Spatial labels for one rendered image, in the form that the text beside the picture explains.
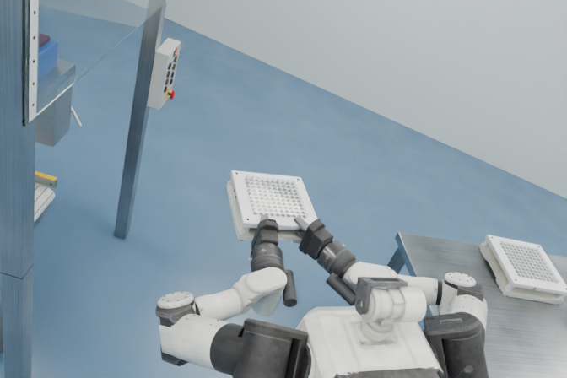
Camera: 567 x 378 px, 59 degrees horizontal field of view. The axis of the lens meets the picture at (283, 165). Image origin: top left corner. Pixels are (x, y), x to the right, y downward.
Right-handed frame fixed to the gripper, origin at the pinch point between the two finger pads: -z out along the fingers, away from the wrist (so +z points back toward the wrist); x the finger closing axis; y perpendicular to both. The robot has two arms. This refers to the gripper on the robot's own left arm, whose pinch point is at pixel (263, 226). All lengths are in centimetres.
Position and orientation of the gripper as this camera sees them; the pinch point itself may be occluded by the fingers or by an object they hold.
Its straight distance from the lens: 145.6
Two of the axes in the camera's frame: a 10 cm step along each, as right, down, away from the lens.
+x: -2.9, 7.7, 5.6
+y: 9.5, 1.8, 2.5
